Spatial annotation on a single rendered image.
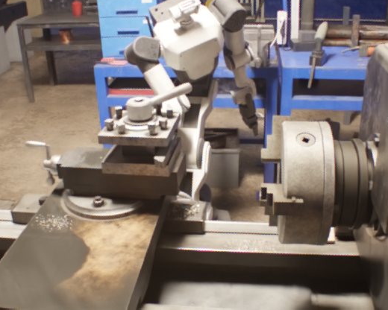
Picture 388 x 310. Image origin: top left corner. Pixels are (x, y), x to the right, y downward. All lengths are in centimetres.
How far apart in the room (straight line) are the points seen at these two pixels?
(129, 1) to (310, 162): 217
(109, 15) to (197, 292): 204
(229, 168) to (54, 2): 314
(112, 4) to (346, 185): 224
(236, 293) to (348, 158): 50
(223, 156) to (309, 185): 218
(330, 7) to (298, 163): 727
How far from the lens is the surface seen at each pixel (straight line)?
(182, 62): 201
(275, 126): 98
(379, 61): 104
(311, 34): 306
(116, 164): 113
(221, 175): 307
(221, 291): 124
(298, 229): 89
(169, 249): 121
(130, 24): 290
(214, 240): 123
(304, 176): 85
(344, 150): 93
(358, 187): 91
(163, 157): 108
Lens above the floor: 156
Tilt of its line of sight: 25 degrees down
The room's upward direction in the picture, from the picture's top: 2 degrees counter-clockwise
